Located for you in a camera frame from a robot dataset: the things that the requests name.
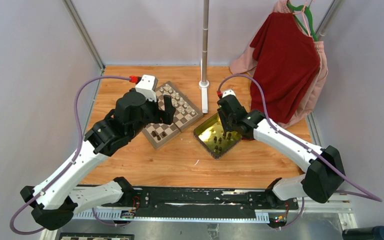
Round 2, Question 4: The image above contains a pink garment on hanger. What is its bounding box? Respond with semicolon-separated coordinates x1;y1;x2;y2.
229;0;328;128

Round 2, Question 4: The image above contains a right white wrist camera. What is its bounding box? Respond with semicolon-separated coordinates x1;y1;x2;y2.
216;88;236;99

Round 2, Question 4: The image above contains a red shirt on hanger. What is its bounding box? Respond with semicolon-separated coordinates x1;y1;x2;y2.
249;12;320;124

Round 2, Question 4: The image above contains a dark blue bottle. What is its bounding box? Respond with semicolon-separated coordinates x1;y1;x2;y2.
342;225;384;240

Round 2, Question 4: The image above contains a grey metal stand pole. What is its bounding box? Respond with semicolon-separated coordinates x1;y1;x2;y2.
199;0;210;88

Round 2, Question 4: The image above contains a wooden folding chess board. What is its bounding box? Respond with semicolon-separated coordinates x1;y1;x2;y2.
141;80;204;150

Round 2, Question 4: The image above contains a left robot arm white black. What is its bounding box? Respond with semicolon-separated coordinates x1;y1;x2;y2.
20;88;176;230

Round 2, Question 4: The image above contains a green clothes hanger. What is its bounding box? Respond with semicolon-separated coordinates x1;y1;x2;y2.
286;0;319;42

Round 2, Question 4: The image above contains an aluminium rail frame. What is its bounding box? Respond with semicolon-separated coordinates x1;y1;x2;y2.
40;186;358;240

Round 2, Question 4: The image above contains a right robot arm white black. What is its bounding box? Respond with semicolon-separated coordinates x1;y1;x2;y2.
217;93;345;209

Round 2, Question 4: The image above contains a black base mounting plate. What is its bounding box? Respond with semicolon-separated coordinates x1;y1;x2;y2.
100;186;300;220

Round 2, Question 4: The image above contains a gold metal tray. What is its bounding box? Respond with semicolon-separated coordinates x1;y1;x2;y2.
193;113;242;160

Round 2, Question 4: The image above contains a white stand base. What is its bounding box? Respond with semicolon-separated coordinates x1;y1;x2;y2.
198;80;210;114

